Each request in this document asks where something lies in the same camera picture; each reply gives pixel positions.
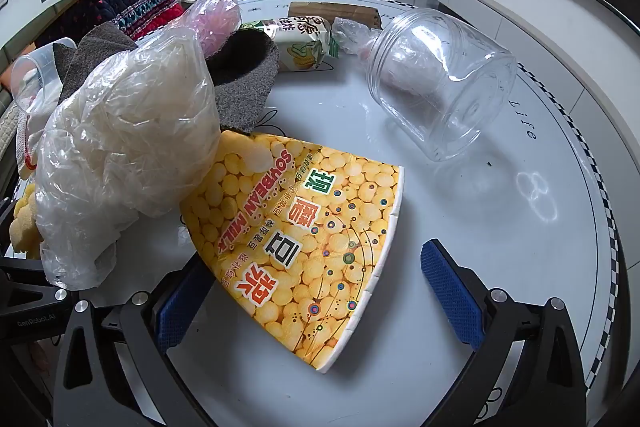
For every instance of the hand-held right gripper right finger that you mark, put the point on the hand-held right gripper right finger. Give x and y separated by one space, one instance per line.
450 292

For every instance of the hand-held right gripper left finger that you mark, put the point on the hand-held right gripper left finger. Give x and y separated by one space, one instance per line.
182 302

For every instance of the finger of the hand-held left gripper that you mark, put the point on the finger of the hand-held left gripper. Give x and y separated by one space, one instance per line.
30 279

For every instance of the clear bag of pink shreds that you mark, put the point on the clear bag of pink shreds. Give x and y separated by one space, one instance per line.
215 17

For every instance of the brown cardboard piece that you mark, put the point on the brown cardboard piece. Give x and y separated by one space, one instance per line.
340 11

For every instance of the yellow bumpy sponge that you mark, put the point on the yellow bumpy sponge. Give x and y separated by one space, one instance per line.
25 222

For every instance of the white crumpled wrapper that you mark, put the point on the white crumpled wrapper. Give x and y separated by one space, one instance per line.
30 142

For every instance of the crumpled white plastic bag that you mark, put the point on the crumpled white plastic bag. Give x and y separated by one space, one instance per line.
125 132

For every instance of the clear plastic jar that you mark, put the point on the clear plastic jar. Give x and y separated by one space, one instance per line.
450 97

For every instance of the clear plastic cup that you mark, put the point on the clear plastic cup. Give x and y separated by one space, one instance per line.
35 72

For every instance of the grey felt cloth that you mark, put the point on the grey felt cloth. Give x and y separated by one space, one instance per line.
245 82

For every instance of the small clear plastic bag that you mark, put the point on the small clear plastic bag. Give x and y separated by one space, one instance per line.
352 34

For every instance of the green snack packet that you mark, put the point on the green snack packet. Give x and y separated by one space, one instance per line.
300 49

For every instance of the table with red quilt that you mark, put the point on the table with red quilt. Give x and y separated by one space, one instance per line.
125 7

